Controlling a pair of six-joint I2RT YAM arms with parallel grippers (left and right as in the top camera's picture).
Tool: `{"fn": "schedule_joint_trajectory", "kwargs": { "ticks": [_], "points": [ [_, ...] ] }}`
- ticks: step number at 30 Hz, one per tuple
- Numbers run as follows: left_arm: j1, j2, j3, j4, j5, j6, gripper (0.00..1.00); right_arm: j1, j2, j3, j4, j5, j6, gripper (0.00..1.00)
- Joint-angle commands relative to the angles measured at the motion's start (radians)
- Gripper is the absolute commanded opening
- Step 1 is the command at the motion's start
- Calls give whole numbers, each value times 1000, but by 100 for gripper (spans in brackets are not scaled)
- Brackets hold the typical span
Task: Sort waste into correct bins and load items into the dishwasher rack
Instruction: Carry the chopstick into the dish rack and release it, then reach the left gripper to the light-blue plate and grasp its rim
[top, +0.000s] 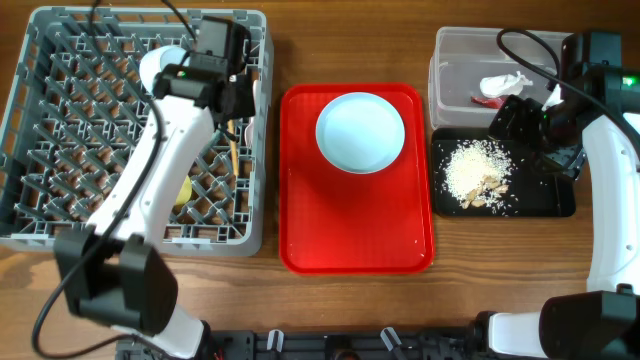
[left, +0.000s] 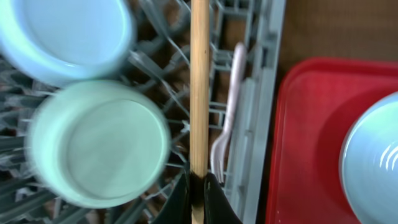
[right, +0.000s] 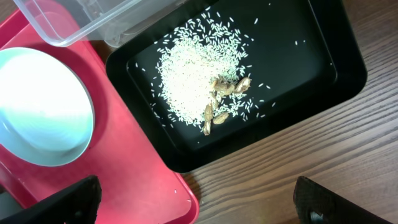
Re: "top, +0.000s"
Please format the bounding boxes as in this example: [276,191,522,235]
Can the light blue cup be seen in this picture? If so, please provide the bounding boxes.
[139,46,190,99]

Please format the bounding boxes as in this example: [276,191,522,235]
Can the red snack wrapper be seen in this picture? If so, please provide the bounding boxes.
[471,96,506,109]

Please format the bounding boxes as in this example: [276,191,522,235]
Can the wooden chopstick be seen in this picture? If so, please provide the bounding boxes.
[227,120,240,178]

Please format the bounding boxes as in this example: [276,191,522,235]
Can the white napkin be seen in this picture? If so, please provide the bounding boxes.
[479,71,534,98]

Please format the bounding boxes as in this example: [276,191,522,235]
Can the yellow plastic cup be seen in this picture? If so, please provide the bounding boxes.
[174,176,193,206]

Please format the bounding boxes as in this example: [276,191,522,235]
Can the white plastic fork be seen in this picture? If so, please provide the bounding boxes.
[244,80,259,149]

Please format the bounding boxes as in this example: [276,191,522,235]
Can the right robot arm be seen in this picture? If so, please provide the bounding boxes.
[469,30,639,359]

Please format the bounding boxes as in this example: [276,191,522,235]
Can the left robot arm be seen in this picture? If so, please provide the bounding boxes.
[54,16,255,359]

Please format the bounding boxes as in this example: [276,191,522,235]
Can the grey dishwasher rack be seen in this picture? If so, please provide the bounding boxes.
[1,7,274,256]

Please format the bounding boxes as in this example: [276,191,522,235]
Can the black plastic tray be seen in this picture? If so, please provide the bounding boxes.
[431,127,576,217]

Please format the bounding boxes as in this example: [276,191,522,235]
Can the pile of white rice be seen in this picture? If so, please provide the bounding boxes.
[437,140,516,214]

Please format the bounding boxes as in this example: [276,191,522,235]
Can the peanut shells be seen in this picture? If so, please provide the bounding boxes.
[461,176,509,209]

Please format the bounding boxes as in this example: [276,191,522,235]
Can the light blue round plate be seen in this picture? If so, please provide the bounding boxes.
[315,92,406,175]

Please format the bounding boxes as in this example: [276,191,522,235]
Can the red plastic tray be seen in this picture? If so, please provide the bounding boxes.
[279,83,435,275]

